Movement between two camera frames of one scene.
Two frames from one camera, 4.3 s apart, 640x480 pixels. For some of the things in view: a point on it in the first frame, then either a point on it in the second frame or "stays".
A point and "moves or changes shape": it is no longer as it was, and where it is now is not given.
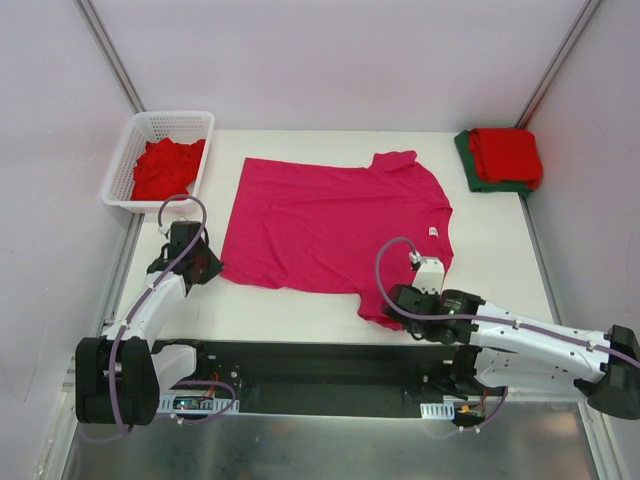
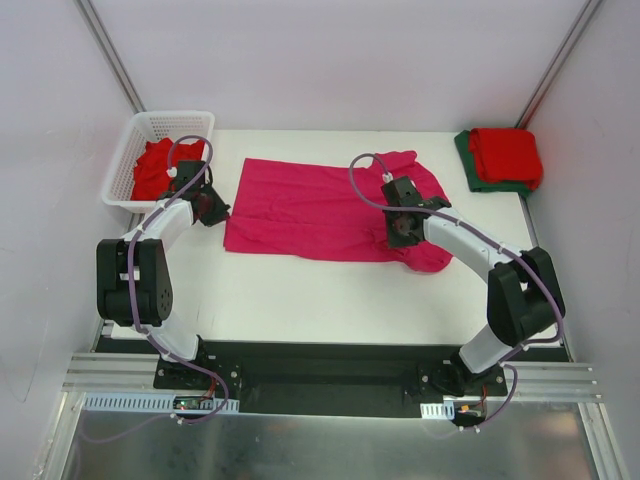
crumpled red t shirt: [166, 169] stays
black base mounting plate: [299, 378] stays
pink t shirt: [317, 226] moves or changes shape
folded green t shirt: [463, 144] stays
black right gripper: [403, 307] → [397, 236]
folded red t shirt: [506, 155] stays
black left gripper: [203, 265] → [214, 208]
